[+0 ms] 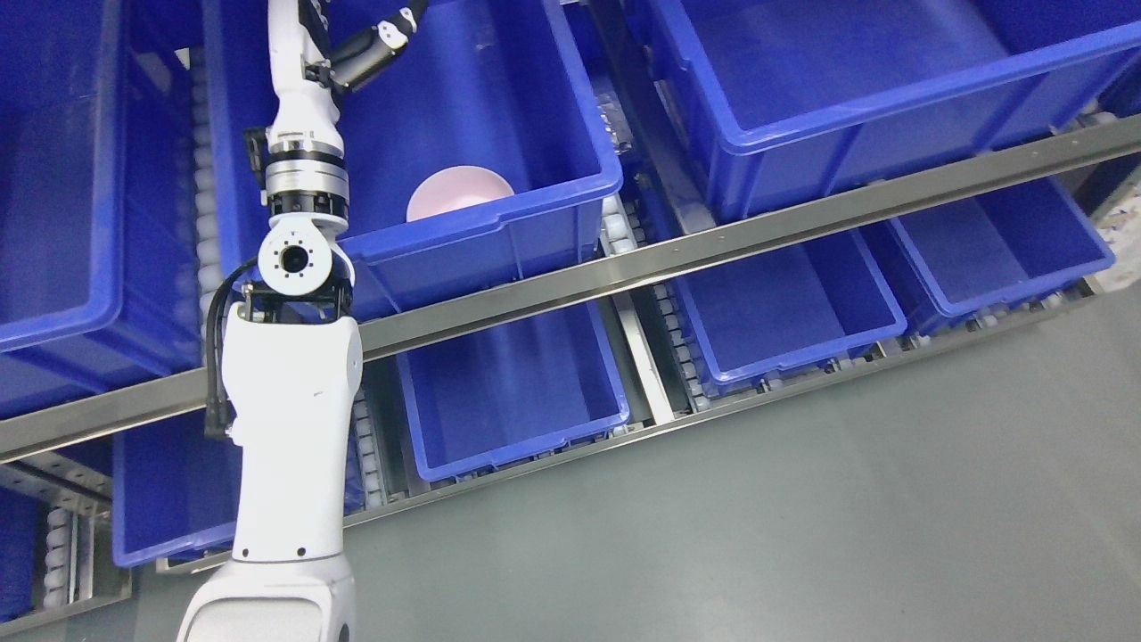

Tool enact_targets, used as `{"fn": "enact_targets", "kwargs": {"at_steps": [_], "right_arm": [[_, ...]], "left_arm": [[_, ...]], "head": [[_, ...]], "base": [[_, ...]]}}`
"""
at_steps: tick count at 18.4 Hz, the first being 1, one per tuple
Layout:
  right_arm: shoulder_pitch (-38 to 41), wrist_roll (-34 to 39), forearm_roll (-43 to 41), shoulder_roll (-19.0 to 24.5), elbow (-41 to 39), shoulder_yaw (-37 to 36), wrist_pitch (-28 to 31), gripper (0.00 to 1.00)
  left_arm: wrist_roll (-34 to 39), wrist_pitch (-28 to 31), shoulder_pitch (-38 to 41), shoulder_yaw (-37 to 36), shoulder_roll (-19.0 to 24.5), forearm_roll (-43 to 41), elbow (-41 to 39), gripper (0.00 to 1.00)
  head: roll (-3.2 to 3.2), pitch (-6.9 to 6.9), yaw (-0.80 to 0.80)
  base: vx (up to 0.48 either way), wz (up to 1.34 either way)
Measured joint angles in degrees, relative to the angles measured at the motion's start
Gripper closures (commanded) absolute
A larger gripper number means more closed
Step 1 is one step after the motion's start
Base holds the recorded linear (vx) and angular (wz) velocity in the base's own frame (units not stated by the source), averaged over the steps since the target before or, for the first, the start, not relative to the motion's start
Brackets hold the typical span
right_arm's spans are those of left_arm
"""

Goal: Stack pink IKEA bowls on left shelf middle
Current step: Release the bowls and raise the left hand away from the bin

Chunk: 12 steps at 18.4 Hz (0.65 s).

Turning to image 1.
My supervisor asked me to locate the black white robotic hand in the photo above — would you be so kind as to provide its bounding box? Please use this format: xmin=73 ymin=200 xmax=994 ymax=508
xmin=267 ymin=1 xmax=429 ymax=101

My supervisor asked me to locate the pink bowl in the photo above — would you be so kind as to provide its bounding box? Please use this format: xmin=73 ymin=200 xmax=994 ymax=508
xmin=405 ymin=164 xmax=516 ymax=222

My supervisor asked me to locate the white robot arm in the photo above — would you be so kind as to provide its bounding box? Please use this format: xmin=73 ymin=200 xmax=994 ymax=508
xmin=176 ymin=81 xmax=362 ymax=641

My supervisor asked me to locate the blue bin holding bowls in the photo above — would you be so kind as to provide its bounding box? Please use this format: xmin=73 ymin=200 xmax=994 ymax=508
xmin=203 ymin=0 xmax=624 ymax=323

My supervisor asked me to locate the small blue bin lower middle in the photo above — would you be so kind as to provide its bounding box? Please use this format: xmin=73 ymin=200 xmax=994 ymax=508
xmin=397 ymin=303 xmax=630 ymax=482

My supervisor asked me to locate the metal shelf rack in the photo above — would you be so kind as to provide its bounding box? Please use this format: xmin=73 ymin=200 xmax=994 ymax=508
xmin=0 ymin=0 xmax=1141 ymax=637

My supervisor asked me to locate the large blue bin upper left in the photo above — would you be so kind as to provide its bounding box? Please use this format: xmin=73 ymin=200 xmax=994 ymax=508
xmin=1 ymin=1 xmax=200 ymax=418

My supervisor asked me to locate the large blue bin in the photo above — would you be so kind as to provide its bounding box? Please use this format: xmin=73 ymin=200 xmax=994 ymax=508
xmin=640 ymin=1 xmax=1140 ymax=224
xmin=1 ymin=1 xmax=200 ymax=418

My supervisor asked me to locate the small blue bin lower left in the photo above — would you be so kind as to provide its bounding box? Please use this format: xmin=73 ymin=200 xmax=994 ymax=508
xmin=111 ymin=357 xmax=366 ymax=570

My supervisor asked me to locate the large blue bin upper right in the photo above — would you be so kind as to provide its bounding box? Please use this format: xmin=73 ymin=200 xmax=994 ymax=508
xmin=640 ymin=1 xmax=1140 ymax=224

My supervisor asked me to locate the small blue bin far right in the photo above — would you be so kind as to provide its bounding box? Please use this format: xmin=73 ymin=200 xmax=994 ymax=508
xmin=860 ymin=177 xmax=1115 ymax=334

